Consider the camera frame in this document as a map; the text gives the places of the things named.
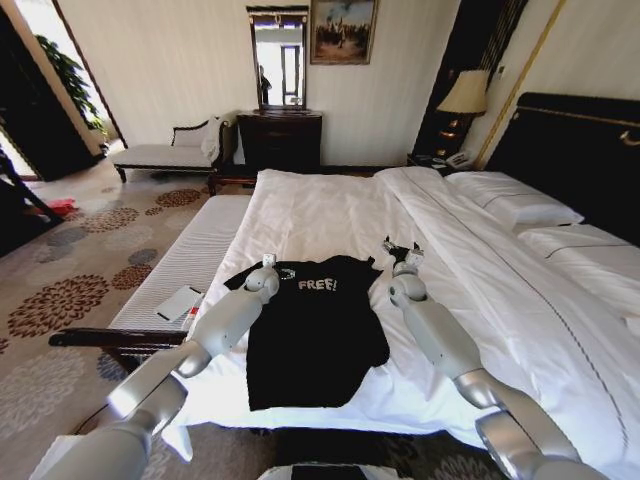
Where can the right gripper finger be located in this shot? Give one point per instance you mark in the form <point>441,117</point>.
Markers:
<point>388,244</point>
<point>417,246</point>

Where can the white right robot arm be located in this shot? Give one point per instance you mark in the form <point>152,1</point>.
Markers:
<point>435,325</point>

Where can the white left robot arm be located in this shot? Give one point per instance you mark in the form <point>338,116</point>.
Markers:
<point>225,315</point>

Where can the bed with white duvet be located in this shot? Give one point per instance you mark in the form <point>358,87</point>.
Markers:
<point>500,320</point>

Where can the white striped bed bench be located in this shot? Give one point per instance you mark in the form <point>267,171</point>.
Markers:
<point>165,260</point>

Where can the black bed headboard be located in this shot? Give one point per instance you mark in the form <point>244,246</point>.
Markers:
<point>575,165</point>

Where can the black FREE print t-shirt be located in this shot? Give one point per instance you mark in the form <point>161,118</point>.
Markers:
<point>310,350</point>

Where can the dark nightstand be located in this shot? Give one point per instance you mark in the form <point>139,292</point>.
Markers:
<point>430,161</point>

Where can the white desk telephone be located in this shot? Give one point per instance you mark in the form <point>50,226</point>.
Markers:
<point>458,159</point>

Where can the white pillow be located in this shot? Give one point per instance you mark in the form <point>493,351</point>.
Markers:
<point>590,260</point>
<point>515,200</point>

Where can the white booklet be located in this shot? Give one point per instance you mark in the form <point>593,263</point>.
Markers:
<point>177,302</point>

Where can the dark wooden dresser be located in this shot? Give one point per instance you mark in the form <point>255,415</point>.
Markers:
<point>280,142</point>

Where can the white cloth on chaise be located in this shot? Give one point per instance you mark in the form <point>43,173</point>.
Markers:
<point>212,137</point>

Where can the table lamp with cream shade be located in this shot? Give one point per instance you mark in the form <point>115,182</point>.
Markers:
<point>462,95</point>

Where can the white chaise longue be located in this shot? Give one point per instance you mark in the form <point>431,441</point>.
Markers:
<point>160,155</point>

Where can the person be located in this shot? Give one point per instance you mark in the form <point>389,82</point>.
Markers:
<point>264,85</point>

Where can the white robot front shell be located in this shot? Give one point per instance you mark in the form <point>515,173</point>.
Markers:
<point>322,472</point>

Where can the gold framed painting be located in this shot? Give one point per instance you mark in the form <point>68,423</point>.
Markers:
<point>343,30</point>

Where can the red item on carpet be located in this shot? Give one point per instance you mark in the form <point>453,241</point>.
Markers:
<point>61,204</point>

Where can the dark wooden furniture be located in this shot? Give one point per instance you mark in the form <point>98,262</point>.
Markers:
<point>20,210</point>

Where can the green potted plant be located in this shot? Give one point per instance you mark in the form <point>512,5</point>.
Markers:
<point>70,80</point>

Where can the dark framed wall mirror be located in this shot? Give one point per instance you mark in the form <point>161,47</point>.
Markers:
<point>277,55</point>

